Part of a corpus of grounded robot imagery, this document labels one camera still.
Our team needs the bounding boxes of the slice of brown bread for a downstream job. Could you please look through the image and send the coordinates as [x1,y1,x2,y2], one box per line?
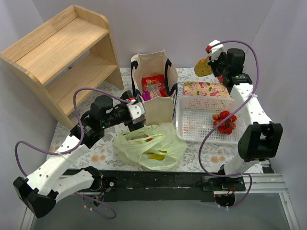
[194,56,213,77]

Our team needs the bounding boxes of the purple snack packet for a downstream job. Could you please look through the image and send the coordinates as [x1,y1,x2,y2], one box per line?
[142,91,151,101]

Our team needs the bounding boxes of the light green plastic bag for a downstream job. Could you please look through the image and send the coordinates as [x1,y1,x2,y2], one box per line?
[113,123,187,171]

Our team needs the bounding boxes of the beige canvas tote bag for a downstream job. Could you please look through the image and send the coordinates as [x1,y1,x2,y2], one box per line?
[131,51,178,126]

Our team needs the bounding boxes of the yellow bell pepper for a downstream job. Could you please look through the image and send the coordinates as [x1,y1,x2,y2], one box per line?
[146,150,167,161]

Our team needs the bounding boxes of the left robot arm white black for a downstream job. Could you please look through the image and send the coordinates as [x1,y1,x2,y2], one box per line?
[13,91,145,218]

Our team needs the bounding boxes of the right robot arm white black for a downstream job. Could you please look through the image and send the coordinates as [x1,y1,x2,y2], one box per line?
[207,45,283,191]

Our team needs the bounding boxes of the floral table mat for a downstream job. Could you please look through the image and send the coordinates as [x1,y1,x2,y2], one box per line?
[44,67,269,174]

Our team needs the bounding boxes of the floral rectangular tray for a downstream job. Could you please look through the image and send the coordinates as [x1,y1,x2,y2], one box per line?
[183,81,231,98]

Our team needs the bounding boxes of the red snack packet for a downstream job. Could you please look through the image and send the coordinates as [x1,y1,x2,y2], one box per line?
[142,75,167,97]

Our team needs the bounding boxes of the white plastic basket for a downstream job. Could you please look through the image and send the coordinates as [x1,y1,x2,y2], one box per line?
[176,96,246,145]

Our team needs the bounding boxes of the wooden two-tier shelf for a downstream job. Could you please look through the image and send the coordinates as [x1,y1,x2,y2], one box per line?
[0,5,124,128]

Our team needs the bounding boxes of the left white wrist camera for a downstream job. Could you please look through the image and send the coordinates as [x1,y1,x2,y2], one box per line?
[127,100,145,120]

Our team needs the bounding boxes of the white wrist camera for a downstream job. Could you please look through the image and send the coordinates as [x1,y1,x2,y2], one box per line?
[205,39,224,62]
[127,100,145,120]

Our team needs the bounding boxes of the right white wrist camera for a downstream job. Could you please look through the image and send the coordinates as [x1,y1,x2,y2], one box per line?
[205,39,224,62]

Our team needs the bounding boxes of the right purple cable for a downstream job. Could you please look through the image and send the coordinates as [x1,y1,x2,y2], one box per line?
[198,39,260,208]

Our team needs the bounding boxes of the purple cable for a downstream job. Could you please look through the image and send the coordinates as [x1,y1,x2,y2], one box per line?
[14,87,135,220]
[198,39,260,208]

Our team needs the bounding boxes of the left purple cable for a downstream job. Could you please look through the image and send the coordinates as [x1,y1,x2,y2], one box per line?
[14,87,135,220]

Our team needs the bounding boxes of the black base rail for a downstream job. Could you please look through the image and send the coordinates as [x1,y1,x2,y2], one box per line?
[99,170,246,202]

